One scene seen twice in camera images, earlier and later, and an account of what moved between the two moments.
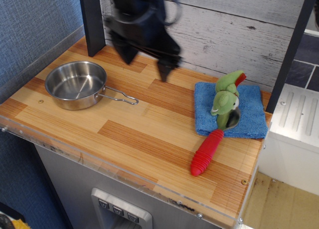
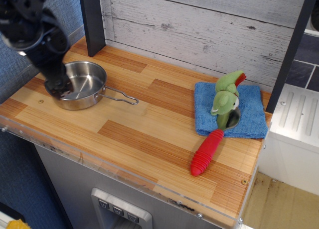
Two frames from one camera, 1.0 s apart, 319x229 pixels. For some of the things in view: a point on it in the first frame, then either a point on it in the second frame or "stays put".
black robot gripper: [144, 25] -> [48, 55]
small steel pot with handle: [78, 85] stays put
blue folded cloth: [252, 122] stays put
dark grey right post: [292, 51] stays put
